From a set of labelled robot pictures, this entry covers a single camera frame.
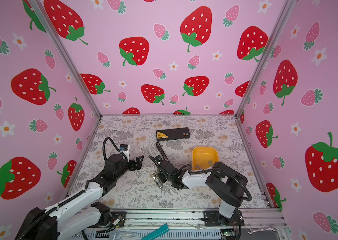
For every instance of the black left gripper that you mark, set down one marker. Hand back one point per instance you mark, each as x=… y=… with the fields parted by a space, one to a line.
x=133 y=163

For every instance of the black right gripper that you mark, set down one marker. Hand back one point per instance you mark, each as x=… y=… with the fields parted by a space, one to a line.
x=160 y=174

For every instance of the beige staple box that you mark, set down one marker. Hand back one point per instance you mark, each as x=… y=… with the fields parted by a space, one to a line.
x=157 y=180

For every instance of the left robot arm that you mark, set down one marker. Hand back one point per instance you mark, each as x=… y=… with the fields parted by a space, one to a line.
x=80 y=210

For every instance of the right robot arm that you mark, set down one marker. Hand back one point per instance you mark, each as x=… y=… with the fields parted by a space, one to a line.
x=228 y=184

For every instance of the yellow plastic tray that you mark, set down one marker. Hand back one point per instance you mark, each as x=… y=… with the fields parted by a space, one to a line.
x=204 y=158

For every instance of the black flat tool case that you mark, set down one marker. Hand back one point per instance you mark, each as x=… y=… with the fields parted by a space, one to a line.
x=172 y=134

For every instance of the teal plastic tool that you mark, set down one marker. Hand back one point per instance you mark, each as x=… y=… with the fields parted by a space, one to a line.
x=157 y=233

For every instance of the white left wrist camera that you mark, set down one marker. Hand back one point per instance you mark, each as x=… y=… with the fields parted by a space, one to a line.
x=124 y=150

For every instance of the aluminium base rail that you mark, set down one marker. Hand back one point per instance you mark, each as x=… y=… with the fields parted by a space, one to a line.
x=144 y=219

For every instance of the grey slotted cable duct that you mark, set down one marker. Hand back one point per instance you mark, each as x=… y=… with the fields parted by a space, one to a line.
x=185 y=234

